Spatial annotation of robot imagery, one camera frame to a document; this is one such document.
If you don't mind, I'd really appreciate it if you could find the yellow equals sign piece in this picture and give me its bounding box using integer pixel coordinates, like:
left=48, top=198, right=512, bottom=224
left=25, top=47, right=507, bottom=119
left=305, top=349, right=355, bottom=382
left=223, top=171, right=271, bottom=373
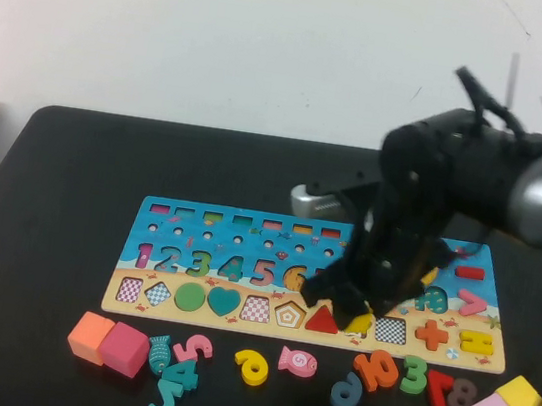
left=457, top=330, right=495, bottom=357

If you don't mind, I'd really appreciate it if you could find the dark purple number eight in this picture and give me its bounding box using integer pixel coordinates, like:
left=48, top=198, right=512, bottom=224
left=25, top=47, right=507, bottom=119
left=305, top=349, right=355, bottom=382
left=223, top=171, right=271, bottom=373
left=444, top=376, right=480, bottom=406

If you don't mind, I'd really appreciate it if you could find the yellow number six piece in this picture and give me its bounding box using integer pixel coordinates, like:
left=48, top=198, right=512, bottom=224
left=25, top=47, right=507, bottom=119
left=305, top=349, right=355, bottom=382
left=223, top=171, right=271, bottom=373
left=231, top=347, right=272, bottom=388

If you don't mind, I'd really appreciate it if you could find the green number three piece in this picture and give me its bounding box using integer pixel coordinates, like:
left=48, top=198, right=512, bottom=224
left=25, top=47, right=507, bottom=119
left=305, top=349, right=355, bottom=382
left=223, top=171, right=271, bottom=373
left=398, top=353, right=433, bottom=397

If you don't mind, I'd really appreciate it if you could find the teal wooden fish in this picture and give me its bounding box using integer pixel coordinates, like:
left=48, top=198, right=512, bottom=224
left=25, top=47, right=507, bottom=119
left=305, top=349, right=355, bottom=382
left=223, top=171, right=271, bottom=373
left=144, top=331, right=175, bottom=377

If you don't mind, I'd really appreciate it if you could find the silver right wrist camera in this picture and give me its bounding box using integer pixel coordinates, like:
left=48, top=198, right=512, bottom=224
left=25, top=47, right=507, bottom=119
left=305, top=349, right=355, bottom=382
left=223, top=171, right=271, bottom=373
left=287, top=163, right=382, bottom=229

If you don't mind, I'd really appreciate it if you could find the blue wooden number puzzle board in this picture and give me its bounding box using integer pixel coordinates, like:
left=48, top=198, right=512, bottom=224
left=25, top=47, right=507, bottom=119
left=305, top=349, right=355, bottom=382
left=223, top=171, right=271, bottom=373
left=99, top=191, right=523, bottom=374

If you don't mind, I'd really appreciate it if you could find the slate blue number nine piece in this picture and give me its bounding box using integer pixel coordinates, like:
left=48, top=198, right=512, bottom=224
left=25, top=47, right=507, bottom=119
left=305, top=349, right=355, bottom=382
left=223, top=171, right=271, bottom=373
left=328, top=367, right=366, bottom=406

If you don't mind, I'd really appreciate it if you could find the teal hook-shaped number piece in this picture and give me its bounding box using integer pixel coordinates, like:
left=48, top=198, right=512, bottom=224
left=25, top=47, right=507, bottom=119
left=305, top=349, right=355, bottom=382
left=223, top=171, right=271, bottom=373
left=147, top=378, right=187, bottom=406

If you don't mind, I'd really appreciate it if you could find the yellow pentagon piece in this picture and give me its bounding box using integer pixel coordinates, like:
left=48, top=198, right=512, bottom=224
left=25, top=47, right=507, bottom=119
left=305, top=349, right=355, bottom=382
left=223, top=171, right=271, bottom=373
left=344, top=308, right=374, bottom=337

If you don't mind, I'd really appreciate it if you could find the orange foam cube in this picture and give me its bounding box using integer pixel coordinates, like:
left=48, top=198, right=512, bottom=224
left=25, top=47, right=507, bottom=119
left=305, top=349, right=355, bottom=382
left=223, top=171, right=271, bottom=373
left=64, top=308, right=118, bottom=368

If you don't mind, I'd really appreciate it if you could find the orange plus sign piece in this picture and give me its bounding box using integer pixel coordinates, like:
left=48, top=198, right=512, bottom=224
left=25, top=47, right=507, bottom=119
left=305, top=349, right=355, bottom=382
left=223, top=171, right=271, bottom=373
left=412, top=317, right=452, bottom=353

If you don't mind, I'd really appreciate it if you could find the yellow rubber duck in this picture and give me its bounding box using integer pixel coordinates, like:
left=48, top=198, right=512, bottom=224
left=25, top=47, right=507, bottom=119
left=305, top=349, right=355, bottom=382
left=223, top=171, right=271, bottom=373
left=413, top=263, right=441, bottom=291

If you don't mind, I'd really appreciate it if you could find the teal number four piece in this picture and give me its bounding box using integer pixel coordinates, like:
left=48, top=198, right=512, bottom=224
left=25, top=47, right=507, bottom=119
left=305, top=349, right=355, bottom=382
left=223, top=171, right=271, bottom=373
left=164, top=355, right=203, bottom=395

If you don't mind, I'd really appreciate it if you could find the red number seven piece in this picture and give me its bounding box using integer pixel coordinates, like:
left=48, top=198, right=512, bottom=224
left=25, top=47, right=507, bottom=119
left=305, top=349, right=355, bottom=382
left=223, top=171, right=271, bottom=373
left=422, top=369, right=456, bottom=406

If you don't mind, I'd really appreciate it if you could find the pink greater-than sign piece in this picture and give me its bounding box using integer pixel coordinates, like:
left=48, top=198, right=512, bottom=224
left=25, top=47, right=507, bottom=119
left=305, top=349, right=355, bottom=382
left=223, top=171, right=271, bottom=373
left=454, top=288, right=490, bottom=319

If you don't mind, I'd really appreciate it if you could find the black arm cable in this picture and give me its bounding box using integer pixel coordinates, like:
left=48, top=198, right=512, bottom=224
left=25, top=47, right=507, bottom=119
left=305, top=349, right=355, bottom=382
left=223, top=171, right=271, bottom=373
left=446, top=64, right=537, bottom=139

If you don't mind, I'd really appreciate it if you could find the orange number ten piece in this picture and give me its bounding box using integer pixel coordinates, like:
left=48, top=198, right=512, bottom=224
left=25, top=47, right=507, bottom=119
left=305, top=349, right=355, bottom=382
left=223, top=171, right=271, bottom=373
left=349, top=346, right=403, bottom=397

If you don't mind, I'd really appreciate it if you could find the red triangle piece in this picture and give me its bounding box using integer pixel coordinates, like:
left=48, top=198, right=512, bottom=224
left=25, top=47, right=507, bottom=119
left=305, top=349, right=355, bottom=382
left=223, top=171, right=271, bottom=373
left=304, top=302, right=343, bottom=336

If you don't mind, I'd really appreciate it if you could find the pink wooden fish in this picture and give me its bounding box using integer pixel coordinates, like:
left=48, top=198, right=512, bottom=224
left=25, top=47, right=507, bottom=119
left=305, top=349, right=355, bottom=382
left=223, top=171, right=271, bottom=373
left=276, top=344, right=321, bottom=378

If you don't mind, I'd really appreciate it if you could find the magenta foam cube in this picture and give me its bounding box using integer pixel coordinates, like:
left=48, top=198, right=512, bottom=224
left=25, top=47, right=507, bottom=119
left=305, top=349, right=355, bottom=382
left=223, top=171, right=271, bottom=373
left=94, top=319, right=155, bottom=381

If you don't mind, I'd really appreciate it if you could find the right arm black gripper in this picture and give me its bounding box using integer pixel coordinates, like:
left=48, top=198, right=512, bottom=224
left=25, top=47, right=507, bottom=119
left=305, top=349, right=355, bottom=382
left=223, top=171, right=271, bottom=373
left=297, top=203, right=461, bottom=342

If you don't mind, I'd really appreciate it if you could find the red minus sign piece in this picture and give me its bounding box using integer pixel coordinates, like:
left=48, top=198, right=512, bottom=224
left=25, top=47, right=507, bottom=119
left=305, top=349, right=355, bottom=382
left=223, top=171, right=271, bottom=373
left=455, top=265, right=488, bottom=282

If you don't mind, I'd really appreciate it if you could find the green circle piece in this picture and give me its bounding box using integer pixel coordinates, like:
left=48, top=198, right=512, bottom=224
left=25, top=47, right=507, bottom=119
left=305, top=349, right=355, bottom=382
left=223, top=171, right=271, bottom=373
left=172, top=280, right=211, bottom=315

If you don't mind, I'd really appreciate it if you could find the pink number five piece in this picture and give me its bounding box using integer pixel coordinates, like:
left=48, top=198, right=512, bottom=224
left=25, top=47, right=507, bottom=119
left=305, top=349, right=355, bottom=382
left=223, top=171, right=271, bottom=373
left=171, top=330, right=216, bottom=367

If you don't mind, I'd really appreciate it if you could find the teal heart piece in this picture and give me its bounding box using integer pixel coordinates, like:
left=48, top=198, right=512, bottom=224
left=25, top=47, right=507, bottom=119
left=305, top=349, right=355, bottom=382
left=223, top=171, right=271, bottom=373
left=205, top=285, right=244, bottom=321

